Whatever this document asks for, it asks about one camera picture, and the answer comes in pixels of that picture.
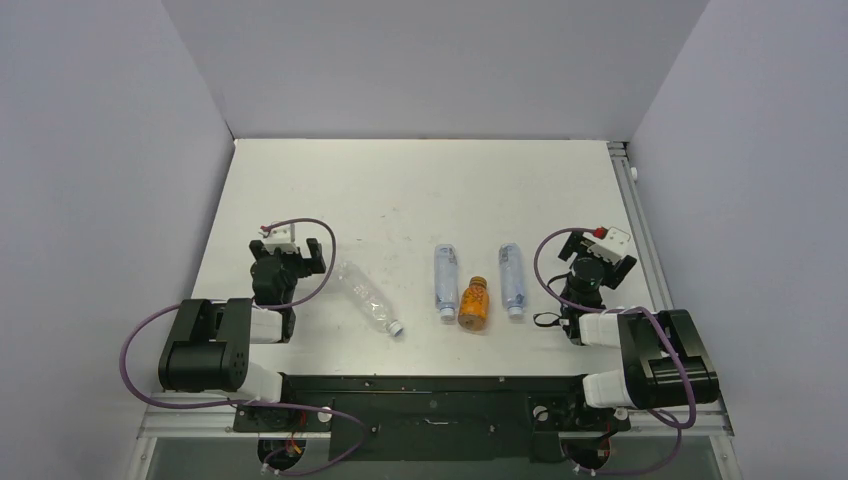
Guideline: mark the clear plastic bottle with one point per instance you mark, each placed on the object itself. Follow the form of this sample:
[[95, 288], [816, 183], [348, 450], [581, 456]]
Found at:
[[366, 296]]

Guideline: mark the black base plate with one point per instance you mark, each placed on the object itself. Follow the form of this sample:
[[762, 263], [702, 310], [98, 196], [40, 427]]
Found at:
[[434, 418]]

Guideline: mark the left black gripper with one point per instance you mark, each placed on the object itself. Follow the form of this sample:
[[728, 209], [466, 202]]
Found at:
[[308, 266]]

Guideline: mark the small clear water bottle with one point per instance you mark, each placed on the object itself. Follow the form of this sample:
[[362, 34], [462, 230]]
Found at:
[[513, 289]]

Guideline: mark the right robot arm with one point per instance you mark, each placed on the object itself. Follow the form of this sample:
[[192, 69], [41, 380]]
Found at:
[[663, 360]]

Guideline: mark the aluminium frame rail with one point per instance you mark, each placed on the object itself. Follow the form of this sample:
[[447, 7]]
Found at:
[[712, 418]]

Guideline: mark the orange juice bottle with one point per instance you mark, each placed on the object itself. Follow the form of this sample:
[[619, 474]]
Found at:
[[474, 305]]

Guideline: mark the white bottle cap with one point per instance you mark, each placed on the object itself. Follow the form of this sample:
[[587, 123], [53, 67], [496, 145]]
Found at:
[[394, 328]]

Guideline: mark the labelled clear water bottle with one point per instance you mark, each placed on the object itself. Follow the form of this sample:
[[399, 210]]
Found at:
[[446, 270]]

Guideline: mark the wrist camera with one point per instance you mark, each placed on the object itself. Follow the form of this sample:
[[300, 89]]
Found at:
[[280, 238], [610, 244]]

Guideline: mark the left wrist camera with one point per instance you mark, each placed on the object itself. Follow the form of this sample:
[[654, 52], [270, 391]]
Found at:
[[280, 238]]

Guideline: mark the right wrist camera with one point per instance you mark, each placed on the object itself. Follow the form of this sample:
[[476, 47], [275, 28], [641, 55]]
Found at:
[[610, 244]]

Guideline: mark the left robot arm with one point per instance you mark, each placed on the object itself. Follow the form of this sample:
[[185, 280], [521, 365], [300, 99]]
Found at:
[[207, 349]]

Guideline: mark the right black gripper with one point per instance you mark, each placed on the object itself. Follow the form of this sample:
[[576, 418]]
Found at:
[[569, 248]]

